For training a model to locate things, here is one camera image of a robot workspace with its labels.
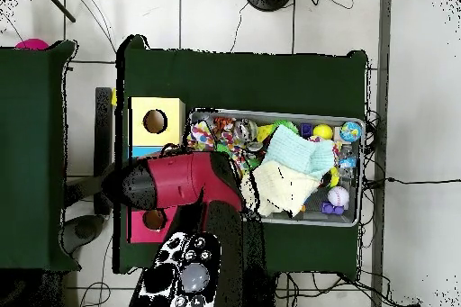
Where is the cream yellow cloth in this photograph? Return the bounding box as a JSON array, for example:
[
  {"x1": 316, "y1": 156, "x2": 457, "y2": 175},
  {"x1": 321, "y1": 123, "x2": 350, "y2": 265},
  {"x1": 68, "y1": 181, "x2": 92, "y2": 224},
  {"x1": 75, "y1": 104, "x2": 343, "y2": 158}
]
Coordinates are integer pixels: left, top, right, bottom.
[{"x1": 248, "y1": 158, "x2": 324, "y2": 219}]

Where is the blue globe ball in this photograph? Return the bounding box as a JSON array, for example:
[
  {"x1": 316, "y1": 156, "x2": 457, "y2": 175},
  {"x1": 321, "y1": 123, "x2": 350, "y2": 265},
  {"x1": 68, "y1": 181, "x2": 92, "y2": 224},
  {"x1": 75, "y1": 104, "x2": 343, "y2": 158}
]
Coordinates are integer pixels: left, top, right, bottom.
[{"x1": 339, "y1": 121, "x2": 363, "y2": 143}]

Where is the plain yellow ball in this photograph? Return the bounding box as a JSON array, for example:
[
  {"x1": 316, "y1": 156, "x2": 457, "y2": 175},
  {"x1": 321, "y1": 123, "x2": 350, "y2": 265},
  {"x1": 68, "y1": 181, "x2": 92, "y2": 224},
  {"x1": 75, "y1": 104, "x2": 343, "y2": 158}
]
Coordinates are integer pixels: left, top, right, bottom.
[{"x1": 312, "y1": 123, "x2": 335, "y2": 142}]

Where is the wooden box with three holes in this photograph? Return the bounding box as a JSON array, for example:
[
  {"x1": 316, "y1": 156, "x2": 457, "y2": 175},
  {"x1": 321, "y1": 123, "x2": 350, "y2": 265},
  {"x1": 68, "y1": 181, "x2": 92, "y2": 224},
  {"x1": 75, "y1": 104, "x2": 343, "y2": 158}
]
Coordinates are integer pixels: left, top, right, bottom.
[{"x1": 128, "y1": 96, "x2": 187, "y2": 245}]

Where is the polka dot colourful cloth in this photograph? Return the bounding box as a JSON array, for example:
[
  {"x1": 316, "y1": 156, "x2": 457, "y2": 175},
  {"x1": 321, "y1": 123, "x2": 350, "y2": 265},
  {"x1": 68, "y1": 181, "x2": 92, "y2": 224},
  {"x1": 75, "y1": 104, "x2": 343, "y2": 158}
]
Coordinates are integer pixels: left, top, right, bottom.
[{"x1": 188, "y1": 121, "x2": 217, "y2": 152}]

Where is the clear shallow mesh bin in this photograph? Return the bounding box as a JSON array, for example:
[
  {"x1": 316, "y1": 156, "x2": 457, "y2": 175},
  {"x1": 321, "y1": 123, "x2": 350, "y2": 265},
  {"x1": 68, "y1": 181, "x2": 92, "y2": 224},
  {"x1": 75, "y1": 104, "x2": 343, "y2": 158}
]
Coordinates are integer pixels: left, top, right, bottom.
[{"x1": 186, "y1": 108, "x2": 365, "y2": 228}]

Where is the magenta bowl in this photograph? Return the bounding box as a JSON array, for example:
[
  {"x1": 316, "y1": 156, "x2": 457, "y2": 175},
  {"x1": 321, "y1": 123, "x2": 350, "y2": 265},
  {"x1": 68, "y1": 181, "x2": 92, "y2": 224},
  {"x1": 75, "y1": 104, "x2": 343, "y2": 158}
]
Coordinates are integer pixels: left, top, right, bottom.
[{"x1": 15, "y1": 38, "x2": 51, "y2": 51}]

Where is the crushed silver can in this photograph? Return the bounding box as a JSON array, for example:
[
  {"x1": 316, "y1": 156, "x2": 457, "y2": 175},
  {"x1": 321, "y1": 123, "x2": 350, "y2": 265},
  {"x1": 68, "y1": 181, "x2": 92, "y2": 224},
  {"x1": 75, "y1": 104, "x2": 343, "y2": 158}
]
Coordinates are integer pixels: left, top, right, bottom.
[{"x1": 233, "y1": 119, "x2": 259, "y2": 143}]

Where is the black rod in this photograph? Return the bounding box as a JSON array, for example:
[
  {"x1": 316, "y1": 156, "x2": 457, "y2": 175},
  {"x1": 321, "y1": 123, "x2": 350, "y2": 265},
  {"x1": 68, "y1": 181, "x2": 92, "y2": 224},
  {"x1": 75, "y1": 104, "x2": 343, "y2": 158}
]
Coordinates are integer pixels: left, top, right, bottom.
[{"x1": 37, "y1": 0, "x2": 77, "y2": 23}]

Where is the mint green cloth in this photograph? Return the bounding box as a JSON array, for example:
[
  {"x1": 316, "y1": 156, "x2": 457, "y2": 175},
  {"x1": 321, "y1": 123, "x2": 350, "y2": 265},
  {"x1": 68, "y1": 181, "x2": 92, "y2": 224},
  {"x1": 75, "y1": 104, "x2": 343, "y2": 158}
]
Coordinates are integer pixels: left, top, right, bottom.
[{"x1": 265, "y1": 125, "x2": 337, "y2": 178}]

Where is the white baseball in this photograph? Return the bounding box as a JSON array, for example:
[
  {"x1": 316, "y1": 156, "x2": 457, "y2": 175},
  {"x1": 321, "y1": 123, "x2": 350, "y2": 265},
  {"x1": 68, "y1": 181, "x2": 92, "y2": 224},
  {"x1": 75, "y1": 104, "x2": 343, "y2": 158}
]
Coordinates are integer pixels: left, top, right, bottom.
[{"x1": 327, "y1": 185, "x2": 350, "y2": 208}]

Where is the side table with green cloth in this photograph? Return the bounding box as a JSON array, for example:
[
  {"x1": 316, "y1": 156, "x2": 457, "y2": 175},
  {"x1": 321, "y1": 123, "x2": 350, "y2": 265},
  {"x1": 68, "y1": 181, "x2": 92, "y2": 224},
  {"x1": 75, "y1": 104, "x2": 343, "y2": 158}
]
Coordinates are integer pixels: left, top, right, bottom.
[{"x1": 0, "y1": 40, "x2": 79, "y2": 272}]

